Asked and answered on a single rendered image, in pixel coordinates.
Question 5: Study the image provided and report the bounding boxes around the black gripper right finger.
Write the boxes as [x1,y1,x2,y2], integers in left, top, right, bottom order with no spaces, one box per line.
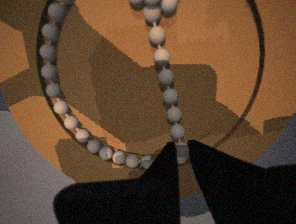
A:
[188,140,296,224]

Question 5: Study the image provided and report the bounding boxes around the round orange bead board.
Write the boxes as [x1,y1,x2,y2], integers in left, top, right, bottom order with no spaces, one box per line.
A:
[0,0,296,183]

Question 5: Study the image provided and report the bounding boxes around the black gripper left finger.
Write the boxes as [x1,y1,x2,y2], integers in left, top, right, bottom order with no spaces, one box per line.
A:
[53,142,181,224]

